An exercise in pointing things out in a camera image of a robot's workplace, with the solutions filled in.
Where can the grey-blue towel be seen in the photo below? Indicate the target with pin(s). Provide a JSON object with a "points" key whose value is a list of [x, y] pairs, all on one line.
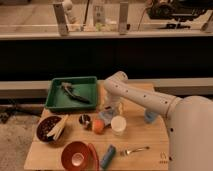
{"points": [[107, 115]]}

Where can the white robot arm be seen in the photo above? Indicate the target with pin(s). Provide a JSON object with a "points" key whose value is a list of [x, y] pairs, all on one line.
{"points": [[191, 122]]}

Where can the dark tongs in tray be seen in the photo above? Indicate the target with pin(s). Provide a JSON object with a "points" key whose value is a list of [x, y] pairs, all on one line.
{"points": [[68, 88]]}

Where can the green plastic tray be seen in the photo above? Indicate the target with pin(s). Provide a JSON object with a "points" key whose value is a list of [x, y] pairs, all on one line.
{"points": [[58, 101]]}

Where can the white plastic cup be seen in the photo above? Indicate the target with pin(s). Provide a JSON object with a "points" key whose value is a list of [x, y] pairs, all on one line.
{"points": [[118, 125]]}

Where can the small metal cup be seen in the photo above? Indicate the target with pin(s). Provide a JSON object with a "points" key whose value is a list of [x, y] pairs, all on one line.
{"points": [[85, 121]]}

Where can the orange fruit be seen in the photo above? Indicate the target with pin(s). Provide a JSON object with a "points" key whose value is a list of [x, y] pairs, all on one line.
{"points": [[98, 126]]}

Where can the blue cup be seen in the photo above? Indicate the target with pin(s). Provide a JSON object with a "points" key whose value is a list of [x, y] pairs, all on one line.
{"points": [[149, 116]]}

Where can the wooden board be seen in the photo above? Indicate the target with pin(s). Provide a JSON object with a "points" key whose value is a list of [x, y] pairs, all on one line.
{"points": [[47, 156]]}

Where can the blue-green cylinder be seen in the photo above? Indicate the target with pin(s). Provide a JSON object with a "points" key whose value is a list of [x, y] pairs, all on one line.
{"points": [[108, 156]]}

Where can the metal fork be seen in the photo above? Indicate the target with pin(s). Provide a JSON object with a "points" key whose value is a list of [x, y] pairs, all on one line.
{"points": [[128, 152]]}

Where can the dark brown bowl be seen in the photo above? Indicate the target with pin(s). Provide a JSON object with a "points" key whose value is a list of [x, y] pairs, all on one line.
{"points": [[45, 126]]}

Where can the red bowl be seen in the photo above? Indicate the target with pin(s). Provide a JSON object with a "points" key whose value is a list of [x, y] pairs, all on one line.
{"points": [[75, 156]]}

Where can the red plate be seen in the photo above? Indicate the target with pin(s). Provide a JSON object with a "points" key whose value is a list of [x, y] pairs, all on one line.
{"points": [[94, 155]]}

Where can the black machine in background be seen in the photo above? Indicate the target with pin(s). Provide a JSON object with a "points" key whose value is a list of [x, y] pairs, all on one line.
{"points": [[182, 10]]}

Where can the right metal post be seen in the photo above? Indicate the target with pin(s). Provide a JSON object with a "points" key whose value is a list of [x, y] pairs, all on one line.
{"points": [[123, 15]]}

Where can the metal post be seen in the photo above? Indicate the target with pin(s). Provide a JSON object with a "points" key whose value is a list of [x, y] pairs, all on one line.
{"points": [[123, 15], [60, 18]]}

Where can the left metal post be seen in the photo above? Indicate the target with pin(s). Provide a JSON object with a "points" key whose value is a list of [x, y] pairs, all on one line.
{"points": [[60, 18]]}

